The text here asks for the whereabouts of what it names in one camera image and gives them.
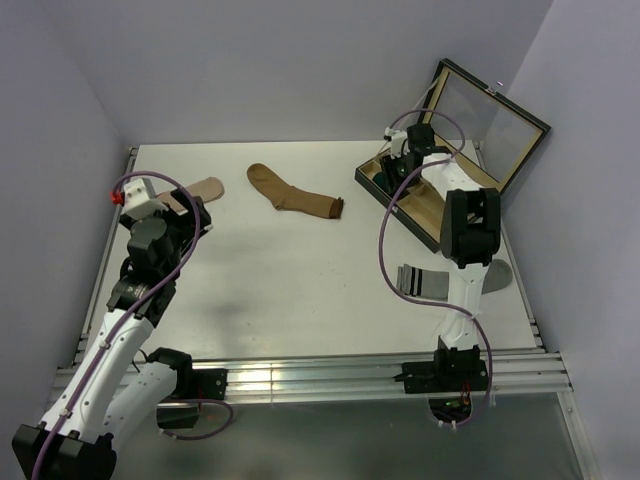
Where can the black compartment organizer box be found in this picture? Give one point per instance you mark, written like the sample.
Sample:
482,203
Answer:
494,135

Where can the beige red reindeer sock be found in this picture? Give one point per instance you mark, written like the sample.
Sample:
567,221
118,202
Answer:
208,189

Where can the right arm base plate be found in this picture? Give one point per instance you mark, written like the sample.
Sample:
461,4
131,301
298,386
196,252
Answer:
425,378

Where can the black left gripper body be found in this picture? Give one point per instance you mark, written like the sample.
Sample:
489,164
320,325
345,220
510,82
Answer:
180,226

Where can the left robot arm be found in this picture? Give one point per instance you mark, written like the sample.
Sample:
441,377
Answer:
78,437

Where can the green christmas bear sock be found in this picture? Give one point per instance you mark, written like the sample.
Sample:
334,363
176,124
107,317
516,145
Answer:
380,180

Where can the aluminium frame rail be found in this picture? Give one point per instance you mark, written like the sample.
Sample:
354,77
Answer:
360,378

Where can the grey striped sock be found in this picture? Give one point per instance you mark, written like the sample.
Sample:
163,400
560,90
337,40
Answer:
434,285

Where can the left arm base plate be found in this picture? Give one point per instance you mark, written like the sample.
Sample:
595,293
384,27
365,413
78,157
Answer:
201,384

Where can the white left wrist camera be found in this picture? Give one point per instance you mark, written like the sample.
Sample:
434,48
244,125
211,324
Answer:
140,199

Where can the brown long sock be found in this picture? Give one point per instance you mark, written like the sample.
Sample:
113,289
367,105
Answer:
286,197

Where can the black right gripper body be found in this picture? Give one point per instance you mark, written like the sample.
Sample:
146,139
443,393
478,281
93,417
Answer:
397,172

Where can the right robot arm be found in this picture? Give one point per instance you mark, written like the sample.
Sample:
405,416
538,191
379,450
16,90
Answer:
470,233

